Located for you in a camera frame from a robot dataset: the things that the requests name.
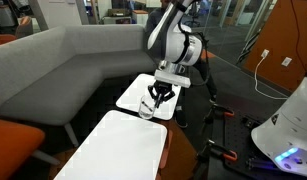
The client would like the gray sofa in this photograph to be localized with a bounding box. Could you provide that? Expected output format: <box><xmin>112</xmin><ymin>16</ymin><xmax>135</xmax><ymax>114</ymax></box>
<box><xmin>0</xmin><ymin>23</ymin><xmax>161</xmax><ymax>148</ymax></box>

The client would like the silver wrist camera bar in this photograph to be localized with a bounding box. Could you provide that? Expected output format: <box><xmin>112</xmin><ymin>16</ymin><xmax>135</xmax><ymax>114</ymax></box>
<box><xmin>154</xmin><ymin>69</ymin><xmax>192</xmax><ymax>89</ymax></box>

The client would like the black office chair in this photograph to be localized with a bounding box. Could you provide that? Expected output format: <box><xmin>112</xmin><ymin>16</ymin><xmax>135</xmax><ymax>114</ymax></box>
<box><xmin>182</xmin><ymin>2</ymin><xmax>203</xmax><ymax>28</ymax></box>

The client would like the clear glass cup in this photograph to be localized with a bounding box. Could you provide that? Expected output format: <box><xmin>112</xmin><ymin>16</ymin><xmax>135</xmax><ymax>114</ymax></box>
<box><xmin>138</xmin><ymin>94</ymin><xmax>157</xmax><ymax>120</ymax></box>

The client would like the orange and black clamp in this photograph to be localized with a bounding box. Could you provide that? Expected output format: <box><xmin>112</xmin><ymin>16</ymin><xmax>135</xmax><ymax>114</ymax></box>
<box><xmin>202</xmin><ymin>103</ymin><xmax>236</xmax><ymax>126</ymax></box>
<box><xmin>195</xmin><ymin>139</ymin><xmax>239</xmax><ymax>165</ymax></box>

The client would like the orange and beige corner sofa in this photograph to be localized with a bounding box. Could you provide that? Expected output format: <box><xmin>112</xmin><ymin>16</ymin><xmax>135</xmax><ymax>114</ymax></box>
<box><xmin>0</xmin><ymin>118</ymin><xmax>47</xmax><ymax>180</ymax></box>

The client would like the white power cable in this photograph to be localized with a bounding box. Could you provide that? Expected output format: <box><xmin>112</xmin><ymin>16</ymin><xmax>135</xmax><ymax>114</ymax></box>
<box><xmin>253</xmin><ymin>54</ymin><xmax>289</xmax><ymax>101</ymax></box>

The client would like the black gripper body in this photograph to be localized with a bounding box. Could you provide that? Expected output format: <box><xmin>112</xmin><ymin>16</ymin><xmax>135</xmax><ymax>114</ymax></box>
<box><xmin>148</xmin><ymin>80</ymin><xmax>177</xmax><ymax>98</ymax></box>

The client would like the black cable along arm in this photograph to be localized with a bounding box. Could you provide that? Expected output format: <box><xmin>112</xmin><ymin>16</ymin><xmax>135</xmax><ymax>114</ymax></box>
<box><xmin>174</xmin><ymin>0</ymin><xmax>211</xmax><ymax>88</ymax></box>

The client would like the white table with orange frame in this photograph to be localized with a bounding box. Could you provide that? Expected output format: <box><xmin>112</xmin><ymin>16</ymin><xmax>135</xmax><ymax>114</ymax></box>
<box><xmin>52</xmin><ymin>109</ymin><xmax>174</xmax><ymax>180</ymax></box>
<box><xmin>115</xmin><ymin>73</ymin><xmax>183</xmax><ymax>122</ymax></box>

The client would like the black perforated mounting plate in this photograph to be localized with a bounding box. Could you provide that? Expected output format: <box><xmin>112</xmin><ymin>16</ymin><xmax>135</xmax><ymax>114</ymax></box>
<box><xmin>206</xmin><ymin>109</ymin><xmax>307</xmax><ymax>180</ymax></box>

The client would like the person in dark clothes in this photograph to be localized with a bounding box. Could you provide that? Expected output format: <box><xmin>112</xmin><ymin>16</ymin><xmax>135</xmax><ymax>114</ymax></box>
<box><xmin>144</xmin><ymin>0</ymin><xmax>221</xmax><ymax>130</ymax></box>

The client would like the black tripod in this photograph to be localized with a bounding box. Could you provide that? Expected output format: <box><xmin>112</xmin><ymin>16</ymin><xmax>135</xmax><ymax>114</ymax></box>
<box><xmin>235</xmin><ymin>29</ymin><xmax>265</xmax><ymax>67</ymax></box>

